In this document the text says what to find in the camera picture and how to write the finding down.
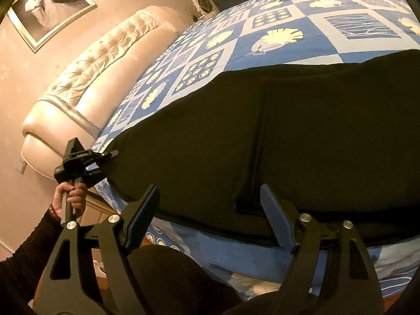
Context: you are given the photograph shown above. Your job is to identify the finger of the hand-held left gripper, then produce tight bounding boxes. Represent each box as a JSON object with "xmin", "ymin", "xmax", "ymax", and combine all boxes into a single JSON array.
[
  {"xmin": 86, "ymin": 150, "xmax": 119, "ymax": 164},
  {"xmin": 85, "ymin": 163, "xmax": 109, "ymax": 185}
]

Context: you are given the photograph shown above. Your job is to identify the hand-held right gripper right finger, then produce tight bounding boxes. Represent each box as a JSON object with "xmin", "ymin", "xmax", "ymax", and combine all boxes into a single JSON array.
[{"xmin": 260, "ymin": 184, "xmax": 384, "ymax": 315}]

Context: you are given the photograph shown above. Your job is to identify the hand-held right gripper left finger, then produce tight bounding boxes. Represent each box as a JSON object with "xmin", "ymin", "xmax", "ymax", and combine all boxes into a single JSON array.
[{"xmin": 34, "ymin": 185, "xmax": 160, "ymax": 315}]

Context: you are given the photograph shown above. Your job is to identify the black pants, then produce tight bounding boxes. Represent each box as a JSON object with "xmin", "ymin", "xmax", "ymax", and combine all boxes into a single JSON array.
[{"xmin": 107, "ymin": 49, "xmax": 420, "ymax": 247}]

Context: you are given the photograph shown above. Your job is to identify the person's left forearm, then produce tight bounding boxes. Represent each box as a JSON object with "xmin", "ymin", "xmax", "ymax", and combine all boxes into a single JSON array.
[{"xmin": 0, "ymin": 208, "xmax": 62, "ymax": 304}]

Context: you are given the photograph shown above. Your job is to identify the person's left hand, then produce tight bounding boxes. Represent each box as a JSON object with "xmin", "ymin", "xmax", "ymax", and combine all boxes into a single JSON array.
[{"xmin": 49, "ymin": 183, "xmax": 89, "ymax": 222}]

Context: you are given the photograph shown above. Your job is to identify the person's left leg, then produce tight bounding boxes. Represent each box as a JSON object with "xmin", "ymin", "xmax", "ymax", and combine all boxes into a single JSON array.
[{"xmin": 130, "ymin": 242, "xmax": 250, "ymax": 315}]

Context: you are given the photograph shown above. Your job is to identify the cream tufted headboard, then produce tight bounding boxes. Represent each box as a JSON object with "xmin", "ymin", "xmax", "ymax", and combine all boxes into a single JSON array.
[{"xmin": 21, "ymin": 5, "xmax": 190, "ymax": 182}]

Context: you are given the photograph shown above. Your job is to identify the small white fan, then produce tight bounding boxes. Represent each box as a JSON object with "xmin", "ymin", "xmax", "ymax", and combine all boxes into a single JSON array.
[{"xmin": 196, "ymin": 0, "xmax": 214, "ymax": 15}]

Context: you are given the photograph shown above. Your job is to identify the blue patterned bedsheet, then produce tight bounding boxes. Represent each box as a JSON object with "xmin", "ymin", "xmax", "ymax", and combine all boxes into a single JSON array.
[{"xmin": 90, "ymin": 0, "xmax": 420, "ymax": 297}]

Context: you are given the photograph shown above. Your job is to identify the beaded bracelet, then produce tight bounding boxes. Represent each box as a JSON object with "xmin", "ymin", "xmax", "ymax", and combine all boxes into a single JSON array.
[{"xmin": 48, "ymin": 203, "xmax": 63, "ymax": 222}]

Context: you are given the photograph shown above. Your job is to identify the silver framed wall picture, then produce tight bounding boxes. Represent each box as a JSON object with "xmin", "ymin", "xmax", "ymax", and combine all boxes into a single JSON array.
[{"xmin": 7, "ymin": 0, "xmax": 98, "ymax": 53}]

